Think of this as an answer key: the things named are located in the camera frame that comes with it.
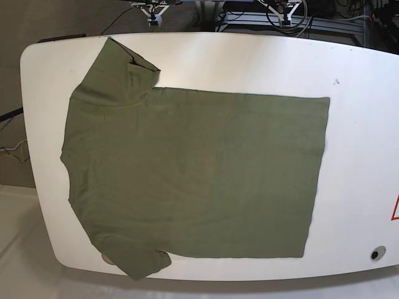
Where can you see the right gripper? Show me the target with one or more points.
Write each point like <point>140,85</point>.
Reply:
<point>153,9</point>

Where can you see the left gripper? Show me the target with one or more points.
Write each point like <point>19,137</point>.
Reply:
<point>284,11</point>

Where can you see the olive green T-shirt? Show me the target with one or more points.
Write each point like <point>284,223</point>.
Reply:
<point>160,171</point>

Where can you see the black bar under table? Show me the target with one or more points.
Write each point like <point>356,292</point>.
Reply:
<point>11,114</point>

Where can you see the red triangle warning sticker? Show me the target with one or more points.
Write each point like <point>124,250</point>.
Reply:
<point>395,215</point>

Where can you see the grey aluminium frame rail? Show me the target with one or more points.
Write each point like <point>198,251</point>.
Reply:
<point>261,21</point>

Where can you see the left table cable grommet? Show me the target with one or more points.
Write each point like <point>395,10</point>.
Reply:
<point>107,260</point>

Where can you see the table cable grommet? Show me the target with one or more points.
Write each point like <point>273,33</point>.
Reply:
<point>378,253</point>
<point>107,260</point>

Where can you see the right table cable grommet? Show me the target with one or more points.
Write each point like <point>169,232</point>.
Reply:
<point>378,253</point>

